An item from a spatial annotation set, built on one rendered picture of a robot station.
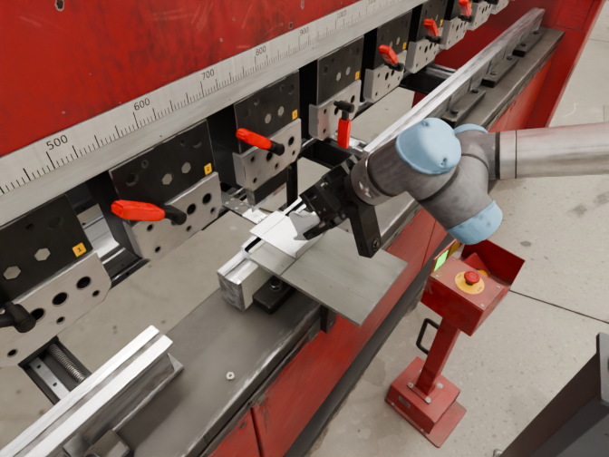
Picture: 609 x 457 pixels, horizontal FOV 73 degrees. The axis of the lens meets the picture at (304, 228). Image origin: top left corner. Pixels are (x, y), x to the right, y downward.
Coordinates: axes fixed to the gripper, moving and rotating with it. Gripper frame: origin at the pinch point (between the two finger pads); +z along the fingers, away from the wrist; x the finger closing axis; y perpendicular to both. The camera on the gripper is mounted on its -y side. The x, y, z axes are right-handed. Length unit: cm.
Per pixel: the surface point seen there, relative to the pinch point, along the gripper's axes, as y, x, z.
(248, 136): 18.2, 12.1, -19.1
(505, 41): 1, -152, 11
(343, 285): -11.4, 4.1, -3.4
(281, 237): 1.9, 1.4, 7.5
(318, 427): -67, -3, 75
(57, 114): 28, 33, -25
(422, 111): 2, -73, 12
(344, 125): 12.0, -14.1, -10.8
